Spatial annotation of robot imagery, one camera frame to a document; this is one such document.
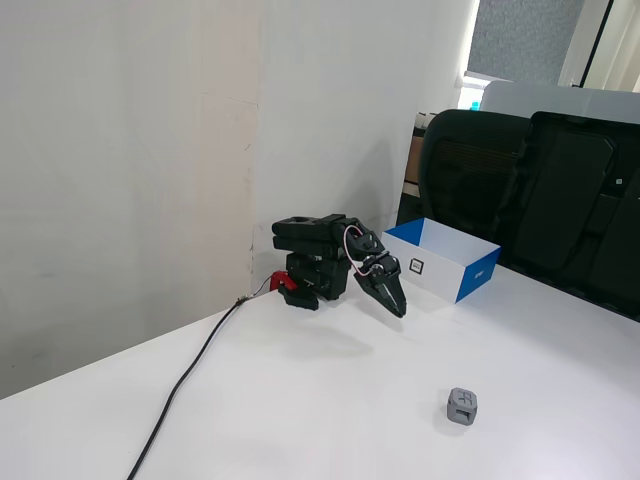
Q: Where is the black power cable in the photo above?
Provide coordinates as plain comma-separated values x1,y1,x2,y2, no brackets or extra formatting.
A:
125,282,274,480

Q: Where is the brown cardboard box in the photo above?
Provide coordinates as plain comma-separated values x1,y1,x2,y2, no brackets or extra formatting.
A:
402,112,437,199

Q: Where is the red and white servo wire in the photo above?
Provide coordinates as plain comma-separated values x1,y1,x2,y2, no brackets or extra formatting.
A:
342,225,375,277

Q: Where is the blue and white cardboard box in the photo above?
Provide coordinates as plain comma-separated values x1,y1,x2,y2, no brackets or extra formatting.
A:
382,217,503,305

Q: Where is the red table clamp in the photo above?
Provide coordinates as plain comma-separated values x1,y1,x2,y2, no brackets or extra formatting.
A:
268,270,300,294

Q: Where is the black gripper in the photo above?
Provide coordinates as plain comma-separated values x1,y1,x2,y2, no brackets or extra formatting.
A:
353,251,408,319

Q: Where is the gray window blind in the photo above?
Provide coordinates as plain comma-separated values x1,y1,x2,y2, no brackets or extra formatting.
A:
463,0,586,86

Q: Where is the white partition panel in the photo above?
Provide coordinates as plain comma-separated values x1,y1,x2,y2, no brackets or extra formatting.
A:
481,80,640,126

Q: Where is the black mesh office chair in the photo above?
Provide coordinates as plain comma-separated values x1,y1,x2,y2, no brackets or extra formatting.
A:
418,108,532,266

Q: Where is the black plastic-backed office chair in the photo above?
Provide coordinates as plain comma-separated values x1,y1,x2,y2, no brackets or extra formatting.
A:
499,110,640,322

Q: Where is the gray block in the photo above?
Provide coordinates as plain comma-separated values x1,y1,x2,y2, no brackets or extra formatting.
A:
445,386,482,426

